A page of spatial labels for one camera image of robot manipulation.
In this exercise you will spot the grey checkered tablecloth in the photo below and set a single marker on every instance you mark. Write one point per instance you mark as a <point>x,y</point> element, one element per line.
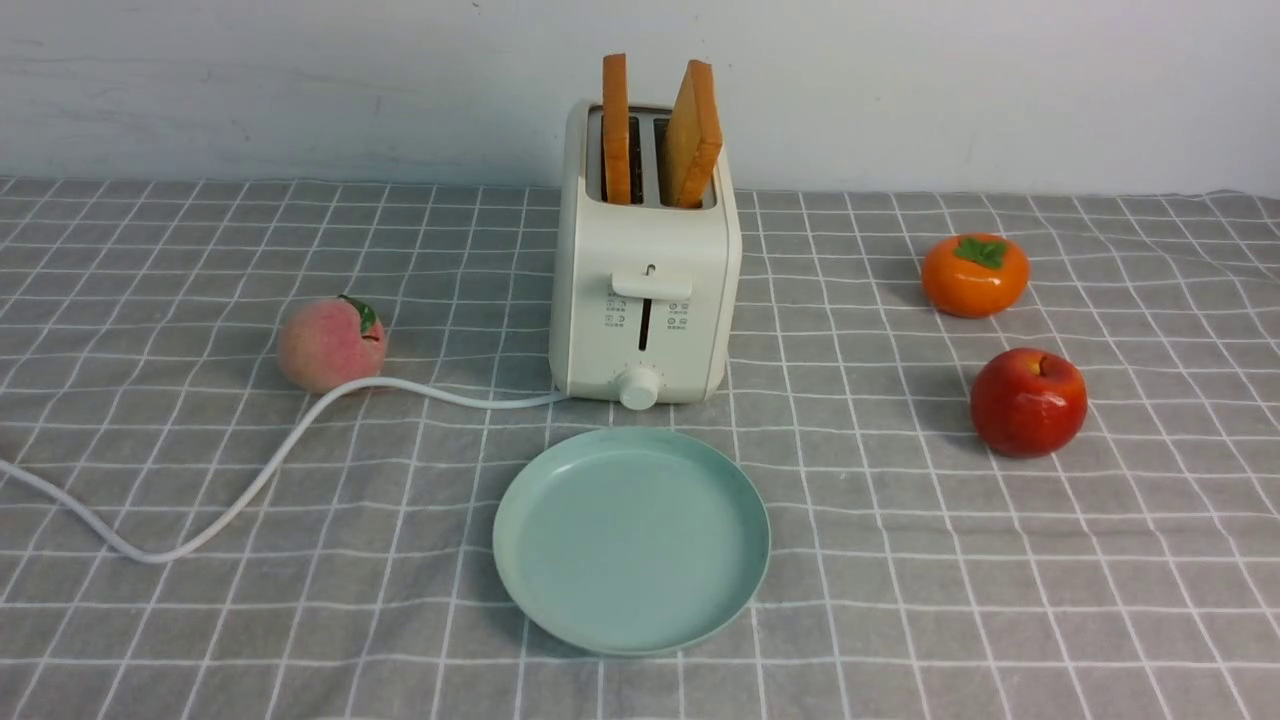
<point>915,573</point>

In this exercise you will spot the red apple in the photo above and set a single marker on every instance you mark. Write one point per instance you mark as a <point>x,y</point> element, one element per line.
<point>1027,402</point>

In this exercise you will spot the toasted bread slice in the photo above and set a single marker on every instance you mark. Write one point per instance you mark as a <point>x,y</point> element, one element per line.
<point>693,140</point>
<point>616,130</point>

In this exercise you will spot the orange persimmon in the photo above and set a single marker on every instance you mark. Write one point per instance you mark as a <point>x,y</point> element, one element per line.
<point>975,275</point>

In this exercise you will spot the light green round plate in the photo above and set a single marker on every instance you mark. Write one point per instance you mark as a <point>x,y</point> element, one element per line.
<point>631,541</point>

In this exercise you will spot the white two-slot toaster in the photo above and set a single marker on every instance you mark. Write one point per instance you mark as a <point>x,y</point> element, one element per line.
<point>643,294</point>

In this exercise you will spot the pink peach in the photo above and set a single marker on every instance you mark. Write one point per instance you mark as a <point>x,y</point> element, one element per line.
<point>329,342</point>

